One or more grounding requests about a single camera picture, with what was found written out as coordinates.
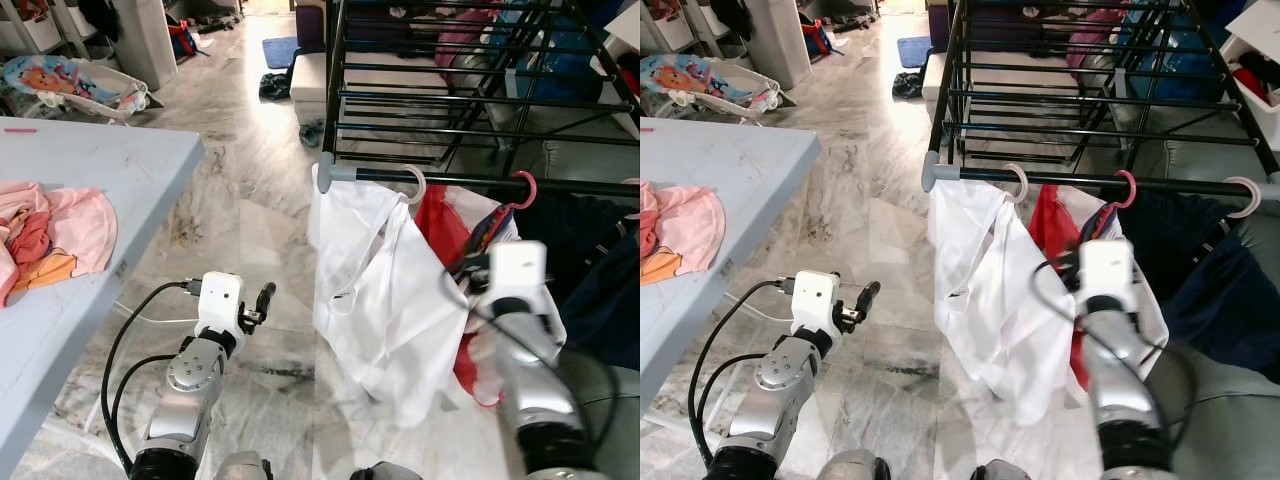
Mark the red plastic hanger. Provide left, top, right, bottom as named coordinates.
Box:
left=1095, top=168, right=1141, bottom=241
left=478, top=170, right=539, bottom=251

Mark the red garment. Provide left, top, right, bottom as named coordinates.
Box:
left=415, top=185, right=566, bottom=409
left=1030, top=183, right=1171, bottom=391

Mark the white shirt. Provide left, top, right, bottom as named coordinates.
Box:
left=308, top=180, right=471, bottom=429
left=925, top=180, right=1086, bottom=426

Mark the black metal drying rack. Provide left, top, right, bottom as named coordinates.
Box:
left=922, top=0, right=1280, bottom=201
left=318, top=0, right=641, bottom=201

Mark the plain navy garment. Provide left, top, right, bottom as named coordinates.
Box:
left=1120, top=190, right=1280, bottom=386
left=505, top=190, right=641, bottom=373

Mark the grey robot left leg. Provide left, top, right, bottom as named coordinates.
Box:
left=818, top=448, right=891, bottom=480
left=215, top=450, right=273, bottom=480

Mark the grey robot leg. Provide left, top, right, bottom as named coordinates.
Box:
left=968, top=460, right=1031, bottom=480
left=350, top=462, right=423, bottom=480
left=215, top=450, right=273, bottom=480
left=818, top=448, right=891, bottom=480

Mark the pink clothes pile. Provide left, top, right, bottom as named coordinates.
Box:
left=0, top=180, right=119, bottom=308
left=640, top=180, right=727, bottom=286

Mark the grey robot right leg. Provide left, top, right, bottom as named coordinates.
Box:
left=968, top=460, right=1031, bottom=480
left=350, top=462, right=423, bottom=480

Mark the grey-green leather sofa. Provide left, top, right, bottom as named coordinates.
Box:
left=1130, top=140, right=1280, bottom=480
left=540, top=140, right=641, bottom=480

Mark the white storage box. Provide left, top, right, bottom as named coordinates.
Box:
left=918, top=52, right=951, bottom=126
left=290, top=52, right=333, bottom=129

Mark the blue storage bin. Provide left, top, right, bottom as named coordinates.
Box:
left=1115, top=0, right=1241, bottom=101
left=490, top=0, right=606, bottom=101

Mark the magenta clothing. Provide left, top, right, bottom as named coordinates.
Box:
left=1065, top=5, right=1126, bottom=66
left=435, top=5, right=501, bottom=69

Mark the red bag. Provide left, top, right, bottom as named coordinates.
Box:
left=167, top=18, right=201, bottom=58
left=800, top=18, right=836, bottom=58

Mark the colourful baby bouncer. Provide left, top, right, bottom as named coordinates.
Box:
left=640, top=52, right=783, bottom=116
left=0, top=55, right=153, bottom=123

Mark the white shelf unit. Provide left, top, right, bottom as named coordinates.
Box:
left=0, top=0, right=101, bottom=56
left=640, top=0, right=731, bottom=51

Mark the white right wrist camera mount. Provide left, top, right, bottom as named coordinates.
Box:
left=1078, top=238, right=1136, bottom=301
left=487, top=240, right=549, bottom=301

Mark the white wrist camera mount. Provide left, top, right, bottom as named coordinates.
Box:
left=790, top=270, right=841, bottom=336
left=195, top=272, right=244, bottom=336
left=487, top=240, right=549, bottom=301
left=1078, top=238, right=1136, bottom=301

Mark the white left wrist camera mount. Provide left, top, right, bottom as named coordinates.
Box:
left=790, top=270, right=841, bottom=336
left=195, top=272, right=244, bottom=336

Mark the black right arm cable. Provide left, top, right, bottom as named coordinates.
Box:
left=445, top=262, right=601, bottom=446
left=1030, top=258, right=1196, bottom=441

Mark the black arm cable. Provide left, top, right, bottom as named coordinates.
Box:
left=700, top=352, right=766, bottom=466
left=690, top=280, right=796, bottom=471
left=113, top=353, right=179, bottom=471
left=445, top=262, right=601, bottom=446
left=1030, top=258, right=1196, bottom=441
left=100, top=281, right=201, bottom=473

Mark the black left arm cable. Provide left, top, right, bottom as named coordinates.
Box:
left=100, top=281, right=201, bottom=473
left=700, top=352, right=766, bottom=466
left=690, top=280, right=796, bottom=471
left=113, top=353, right=179, bottom=471

